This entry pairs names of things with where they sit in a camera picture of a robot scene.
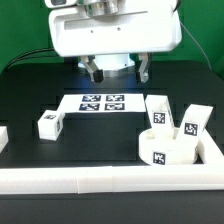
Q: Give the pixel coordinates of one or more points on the white left fence piece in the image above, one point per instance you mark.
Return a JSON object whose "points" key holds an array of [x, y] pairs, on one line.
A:
{"points": [[3, 137]]}

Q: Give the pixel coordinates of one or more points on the white right fence bar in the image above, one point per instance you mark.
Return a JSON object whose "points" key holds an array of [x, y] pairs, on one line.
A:
{"points": [[208, 150]]}

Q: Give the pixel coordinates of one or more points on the white round stool seat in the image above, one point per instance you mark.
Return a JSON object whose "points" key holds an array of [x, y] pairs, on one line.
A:
{"points": [[165, 151]]}

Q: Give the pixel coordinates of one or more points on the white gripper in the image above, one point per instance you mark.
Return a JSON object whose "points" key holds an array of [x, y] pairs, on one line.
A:
{"points": [[104, 27]]}

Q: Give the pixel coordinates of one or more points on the white sheet with tags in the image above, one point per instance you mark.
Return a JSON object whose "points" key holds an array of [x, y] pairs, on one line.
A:
{"points": [[102, 103]]}

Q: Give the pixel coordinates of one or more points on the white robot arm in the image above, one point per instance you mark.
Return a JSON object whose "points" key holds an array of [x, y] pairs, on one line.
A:
{"points": [[106, 63]]}

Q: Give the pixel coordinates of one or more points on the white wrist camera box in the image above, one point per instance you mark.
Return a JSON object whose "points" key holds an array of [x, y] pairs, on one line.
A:
{"points": [[59, 3]]}

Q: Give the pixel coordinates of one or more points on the white fence bar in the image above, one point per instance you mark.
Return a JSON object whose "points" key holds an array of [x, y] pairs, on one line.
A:
{"points": [[111, 179], [208, 150]]}

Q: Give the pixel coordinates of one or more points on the white front fence bar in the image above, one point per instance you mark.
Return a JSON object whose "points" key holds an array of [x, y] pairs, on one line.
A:
{"points": [[111, 179]]}

